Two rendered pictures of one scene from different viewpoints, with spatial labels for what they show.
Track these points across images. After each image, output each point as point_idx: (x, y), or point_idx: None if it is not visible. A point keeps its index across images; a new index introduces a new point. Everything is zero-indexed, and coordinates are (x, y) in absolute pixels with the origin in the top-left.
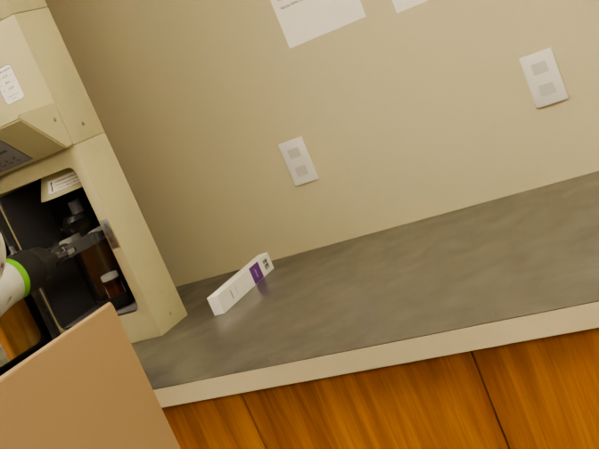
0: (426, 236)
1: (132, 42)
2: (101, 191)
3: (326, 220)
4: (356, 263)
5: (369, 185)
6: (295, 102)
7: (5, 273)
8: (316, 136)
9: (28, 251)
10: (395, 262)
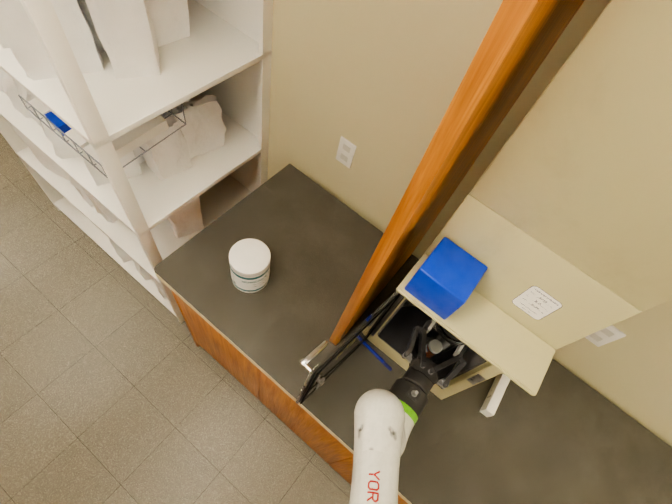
0: (626, 461)
1: None
2: None
3: (568, 350)
4: (579, 446)
5: (619, 374)
6: (656, 329)
7: (408, 436)
8: (634, 344)
9: (424, 396)
10: (607, 492)
